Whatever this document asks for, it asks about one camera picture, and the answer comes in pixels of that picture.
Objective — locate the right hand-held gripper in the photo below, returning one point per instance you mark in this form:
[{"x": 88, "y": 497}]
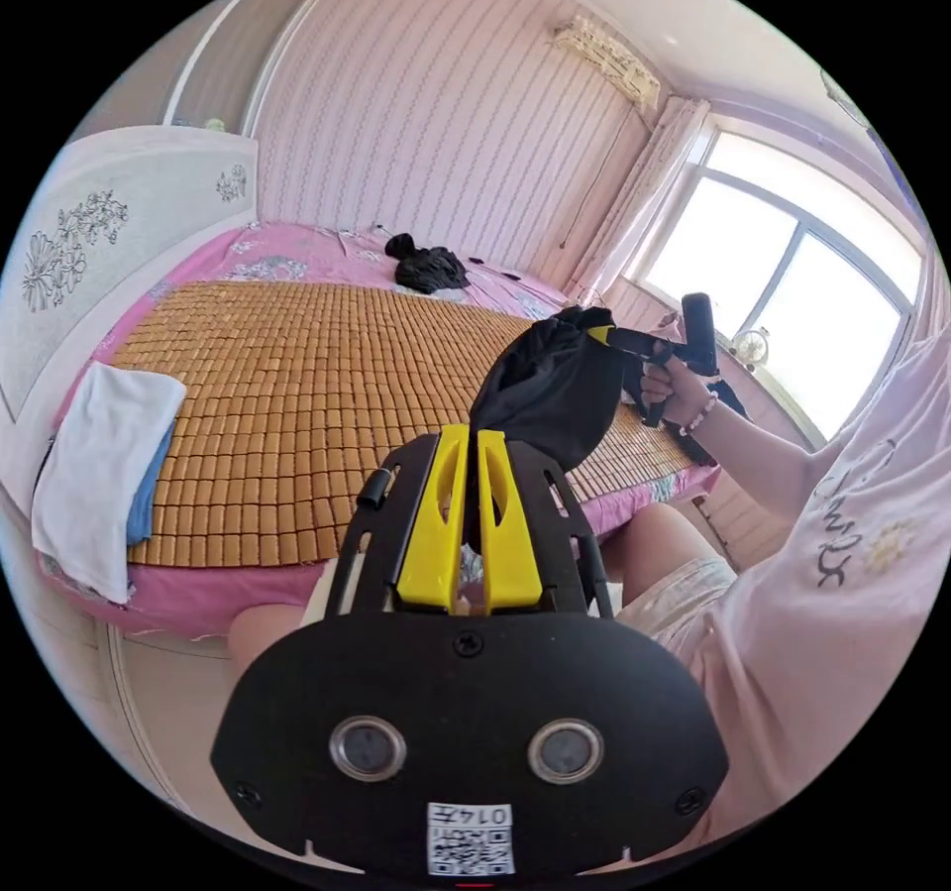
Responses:
[{"x": 646, "y": 345}]

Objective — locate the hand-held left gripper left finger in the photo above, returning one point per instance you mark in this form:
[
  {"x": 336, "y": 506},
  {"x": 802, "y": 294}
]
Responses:
[{"x": 434, "y": 527}]

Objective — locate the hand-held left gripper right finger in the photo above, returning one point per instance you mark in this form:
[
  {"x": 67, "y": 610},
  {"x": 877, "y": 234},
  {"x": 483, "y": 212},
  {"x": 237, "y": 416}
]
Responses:
[{"x": 507, "y": 542}]

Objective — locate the black long sleeve shirt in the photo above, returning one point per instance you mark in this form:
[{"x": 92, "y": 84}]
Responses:
[{"x": 553, "y": 385}]

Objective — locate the person's right forearm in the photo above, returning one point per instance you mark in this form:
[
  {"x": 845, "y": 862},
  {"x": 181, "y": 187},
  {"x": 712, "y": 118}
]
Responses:
[{"x": 765, "y": 452}]

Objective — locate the person's right hand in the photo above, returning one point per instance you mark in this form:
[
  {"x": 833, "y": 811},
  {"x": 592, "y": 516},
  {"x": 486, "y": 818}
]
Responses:
[{"x": 672, "y": 389}]

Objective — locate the small white fan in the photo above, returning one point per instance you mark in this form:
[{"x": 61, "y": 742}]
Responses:
[{"x": 750, "y": 348}]

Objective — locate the pink curtain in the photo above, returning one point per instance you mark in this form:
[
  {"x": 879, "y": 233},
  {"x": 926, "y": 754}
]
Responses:
[{"x": 646, "y": 192}]

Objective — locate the bed with woven mat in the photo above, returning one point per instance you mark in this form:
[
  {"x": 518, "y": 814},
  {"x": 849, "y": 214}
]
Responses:
[{"x": 297, "y": 400}]

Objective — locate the black bunched garment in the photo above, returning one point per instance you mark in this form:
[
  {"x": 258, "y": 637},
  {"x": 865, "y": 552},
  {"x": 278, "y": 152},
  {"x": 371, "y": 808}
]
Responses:
[{"x": 427, "y": 267}]

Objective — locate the window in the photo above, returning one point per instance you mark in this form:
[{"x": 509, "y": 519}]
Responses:
[{"x": 787, "y": 289}]

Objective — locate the white air conditioner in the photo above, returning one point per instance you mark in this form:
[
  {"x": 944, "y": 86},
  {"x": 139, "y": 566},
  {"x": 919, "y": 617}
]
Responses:
[{"x": 609, "y": 58}]

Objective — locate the person's body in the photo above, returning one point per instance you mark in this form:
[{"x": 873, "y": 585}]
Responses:
[{"x": 832, "y": 534}]

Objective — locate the pile of clothes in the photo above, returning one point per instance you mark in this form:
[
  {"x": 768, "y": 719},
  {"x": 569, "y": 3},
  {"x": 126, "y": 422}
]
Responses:
[{"x": 89, "y": 475}]

